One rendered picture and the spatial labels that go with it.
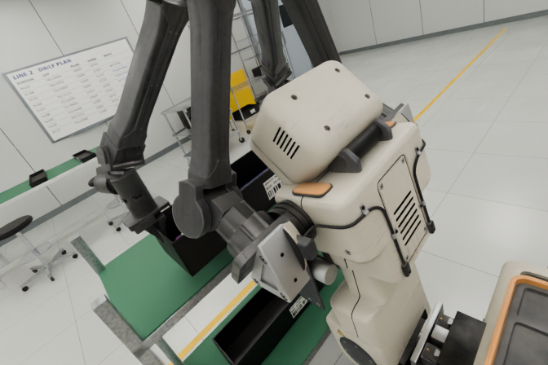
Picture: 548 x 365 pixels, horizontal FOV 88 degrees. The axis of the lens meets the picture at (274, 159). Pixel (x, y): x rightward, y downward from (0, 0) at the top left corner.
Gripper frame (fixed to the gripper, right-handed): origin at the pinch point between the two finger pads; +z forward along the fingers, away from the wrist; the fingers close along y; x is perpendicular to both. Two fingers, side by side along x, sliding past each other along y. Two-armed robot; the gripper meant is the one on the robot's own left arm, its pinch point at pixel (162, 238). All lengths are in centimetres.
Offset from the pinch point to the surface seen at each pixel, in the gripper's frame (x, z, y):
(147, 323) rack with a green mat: 1.8, 15.8, 13.4
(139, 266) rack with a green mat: -23.4, 16.4, 7.1
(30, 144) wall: -482, 14, 17
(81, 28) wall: -483, -114, -127
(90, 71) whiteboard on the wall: -479, -54, -106
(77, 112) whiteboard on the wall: -479, -4, -59
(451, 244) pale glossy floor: 23, 109, -129
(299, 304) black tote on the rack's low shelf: -5, 70, -33
